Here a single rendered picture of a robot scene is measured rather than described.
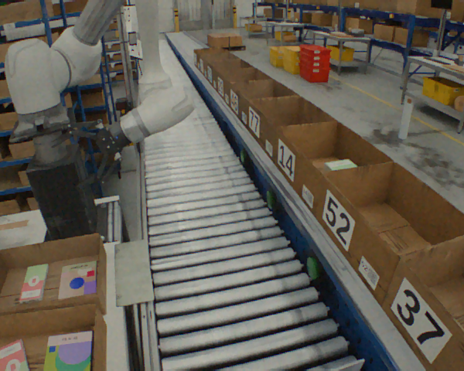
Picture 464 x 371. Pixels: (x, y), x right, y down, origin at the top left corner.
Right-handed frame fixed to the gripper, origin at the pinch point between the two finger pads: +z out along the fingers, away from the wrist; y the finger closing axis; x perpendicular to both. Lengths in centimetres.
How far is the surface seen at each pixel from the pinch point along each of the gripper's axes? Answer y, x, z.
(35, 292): -28.5, 5.4, 32.2
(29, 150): 13, -113, 58
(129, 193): -62, -190, 34
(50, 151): 5.8, -16.1, 8.6
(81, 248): -27.9, -9.9, 16.4
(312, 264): -57, 19, -50
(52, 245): -21.5, -8.6, 24.1
